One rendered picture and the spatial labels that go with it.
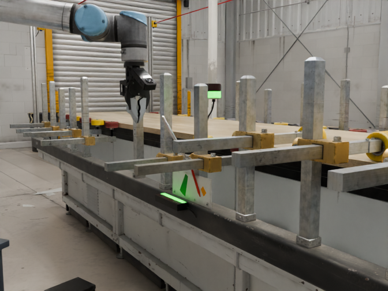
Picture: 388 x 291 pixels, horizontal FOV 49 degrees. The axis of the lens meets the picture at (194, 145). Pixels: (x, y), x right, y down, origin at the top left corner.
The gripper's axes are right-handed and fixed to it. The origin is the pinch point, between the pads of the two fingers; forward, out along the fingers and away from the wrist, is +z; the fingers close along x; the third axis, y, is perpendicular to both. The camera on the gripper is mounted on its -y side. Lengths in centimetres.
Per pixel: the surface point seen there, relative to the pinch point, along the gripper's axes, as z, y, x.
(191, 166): 14.7, -20.2, -9.1
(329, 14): -174, 485, -693
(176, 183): 24.2, -1.9, -14.3
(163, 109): -3.0, 9.3, -15.3
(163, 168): 14.4, -20.0, 1.2
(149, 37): -62, 238, -130
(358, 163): 10, -65, -34
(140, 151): 16.6, 34.4, -17.3
